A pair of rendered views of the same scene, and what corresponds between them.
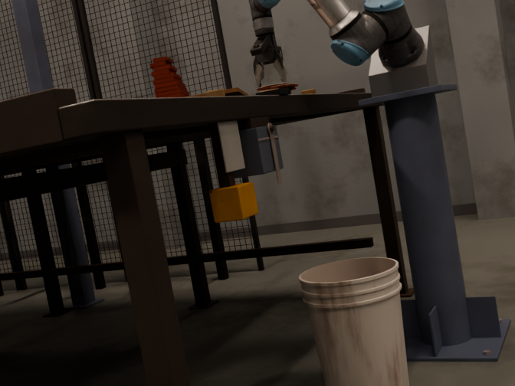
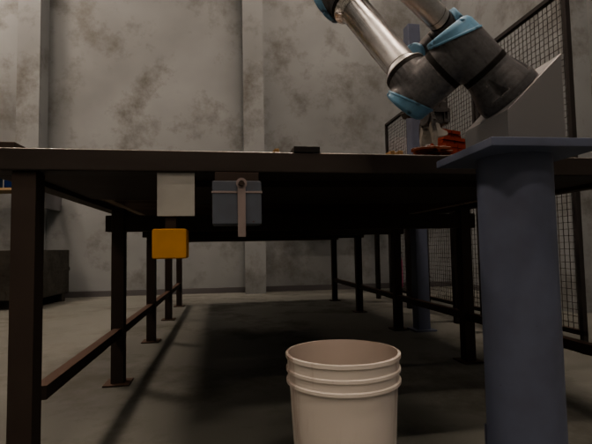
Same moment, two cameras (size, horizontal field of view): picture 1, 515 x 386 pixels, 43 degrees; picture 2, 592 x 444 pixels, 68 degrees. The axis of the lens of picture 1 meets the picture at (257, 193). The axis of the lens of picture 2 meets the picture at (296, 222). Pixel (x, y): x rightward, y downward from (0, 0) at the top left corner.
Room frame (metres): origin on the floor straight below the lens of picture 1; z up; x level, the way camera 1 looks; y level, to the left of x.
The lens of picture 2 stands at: (1.17, -1.13, 0.64)
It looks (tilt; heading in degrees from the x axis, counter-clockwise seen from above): 3 degrees up; 55
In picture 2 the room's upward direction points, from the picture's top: 1 degrees counter-clockwise
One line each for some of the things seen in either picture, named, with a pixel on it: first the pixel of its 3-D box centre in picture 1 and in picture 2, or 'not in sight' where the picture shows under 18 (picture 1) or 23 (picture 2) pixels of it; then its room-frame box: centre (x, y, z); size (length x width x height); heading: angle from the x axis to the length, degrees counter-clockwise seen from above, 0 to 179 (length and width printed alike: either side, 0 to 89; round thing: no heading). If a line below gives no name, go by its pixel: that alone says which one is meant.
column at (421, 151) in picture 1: (428, 218); (521, 330); (2.22, -0.56, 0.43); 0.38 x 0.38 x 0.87; 62
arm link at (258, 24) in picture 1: (263, 25); not in sight; (2.47, -0.13, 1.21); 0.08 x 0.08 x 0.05
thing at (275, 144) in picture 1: (256, 152); (236, 205); (1.74, -0.01, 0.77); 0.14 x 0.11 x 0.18; 154
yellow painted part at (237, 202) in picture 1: (228, 170); (171, 215); (1.58, 0.06, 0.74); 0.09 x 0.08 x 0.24; 154
